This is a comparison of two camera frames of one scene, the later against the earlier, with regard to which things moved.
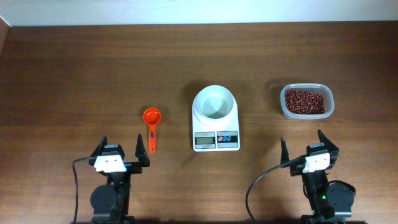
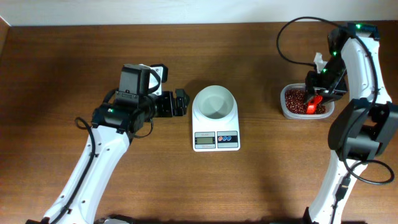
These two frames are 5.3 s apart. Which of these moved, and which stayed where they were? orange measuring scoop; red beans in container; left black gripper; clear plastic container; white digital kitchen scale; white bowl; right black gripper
Moved: left black gripper; orange measuring scoop; right black gripper
Stayed: white digital kitchen scale; white bowl; red beans in container; clear plastic container
